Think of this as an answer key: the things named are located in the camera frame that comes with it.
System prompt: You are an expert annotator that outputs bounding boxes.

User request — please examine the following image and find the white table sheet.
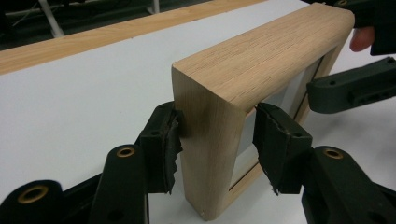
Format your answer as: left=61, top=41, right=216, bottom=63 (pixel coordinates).
left=0, top=0, right=396, bottom=224

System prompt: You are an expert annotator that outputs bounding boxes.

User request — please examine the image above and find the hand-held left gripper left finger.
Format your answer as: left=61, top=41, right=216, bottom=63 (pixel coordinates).
left=135, top=100, right=185, bottom=195

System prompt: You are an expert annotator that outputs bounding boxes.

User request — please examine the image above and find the white metal desk frame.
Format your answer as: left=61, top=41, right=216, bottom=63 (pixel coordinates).
left=36, top=0, right=162, bottom=39

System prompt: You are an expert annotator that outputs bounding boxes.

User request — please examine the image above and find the wooden box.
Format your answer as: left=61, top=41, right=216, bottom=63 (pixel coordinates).
left=171, top=2, right=356, bottom=222

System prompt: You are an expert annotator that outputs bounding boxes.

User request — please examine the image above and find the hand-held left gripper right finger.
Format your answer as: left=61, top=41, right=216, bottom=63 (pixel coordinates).
left=251, top=102, right=314, bottom=196

